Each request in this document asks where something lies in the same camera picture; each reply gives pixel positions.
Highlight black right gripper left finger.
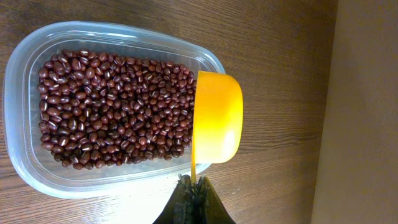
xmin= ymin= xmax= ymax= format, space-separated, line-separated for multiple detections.
xmin=154 ymin=175 xmax=192 ymax=224

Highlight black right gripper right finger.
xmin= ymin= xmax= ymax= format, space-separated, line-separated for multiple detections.
xmin=194 ymin=176 xmax=236 ymax=224

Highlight yellow measuring scoop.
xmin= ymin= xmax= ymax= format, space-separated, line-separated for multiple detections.
xmin=191 ymin=71 xmax=243 ymax=184

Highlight red beans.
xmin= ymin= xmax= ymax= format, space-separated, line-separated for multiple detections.
xmin=37 ymin=49 xmax=197 ymax=170

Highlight clear plastic container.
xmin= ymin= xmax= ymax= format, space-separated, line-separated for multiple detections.
xmin=3 ymin=21 xmax=224 ymax=198

